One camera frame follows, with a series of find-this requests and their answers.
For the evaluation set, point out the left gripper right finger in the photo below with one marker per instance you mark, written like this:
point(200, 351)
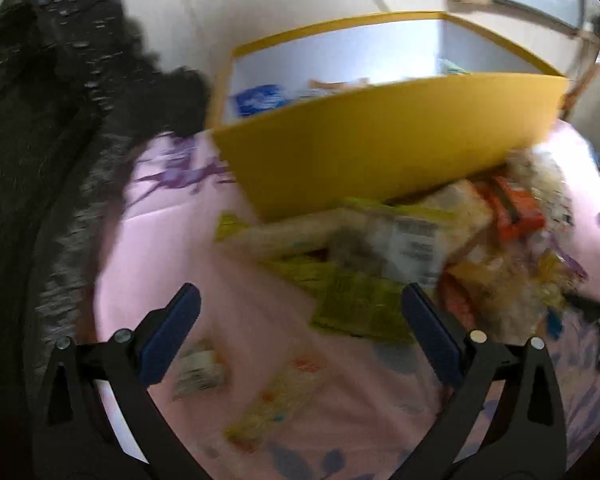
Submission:
point(526, 438)

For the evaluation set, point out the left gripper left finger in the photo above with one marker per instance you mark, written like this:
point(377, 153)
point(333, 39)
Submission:
point(79, 442)

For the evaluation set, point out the blue snack bag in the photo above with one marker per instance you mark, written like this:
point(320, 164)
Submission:
point(260, 99)

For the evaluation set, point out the small grey-green snack packet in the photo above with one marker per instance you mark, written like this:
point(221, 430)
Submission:
point(199, 367)

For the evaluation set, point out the pink floral cloth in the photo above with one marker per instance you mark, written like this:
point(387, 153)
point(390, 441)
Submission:
point(377, 402)

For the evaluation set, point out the long cream snack packet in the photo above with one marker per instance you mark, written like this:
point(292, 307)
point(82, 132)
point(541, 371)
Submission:
point(288, 390)

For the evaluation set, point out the yellow-green snack packet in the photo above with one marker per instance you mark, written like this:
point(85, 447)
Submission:
point(348, 302)

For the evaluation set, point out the white-label clear snack bag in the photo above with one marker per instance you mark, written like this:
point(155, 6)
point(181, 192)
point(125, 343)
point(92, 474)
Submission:
point(408, 243)

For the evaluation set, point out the orange snack packet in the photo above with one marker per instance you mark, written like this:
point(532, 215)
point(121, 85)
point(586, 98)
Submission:
point(516, 213)

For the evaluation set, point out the white popcorn snack bag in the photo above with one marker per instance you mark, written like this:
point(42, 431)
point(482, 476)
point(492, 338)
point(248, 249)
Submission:
point(538, 172)

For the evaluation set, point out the wooden chair with cushion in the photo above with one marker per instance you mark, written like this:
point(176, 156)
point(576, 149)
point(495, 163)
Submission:
point(581, 104)

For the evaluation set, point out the dark carved wooden furniture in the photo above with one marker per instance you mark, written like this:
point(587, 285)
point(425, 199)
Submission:
point(80, 97)

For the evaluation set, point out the yellow cardboard box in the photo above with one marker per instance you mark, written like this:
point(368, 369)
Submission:
point(380, 106)

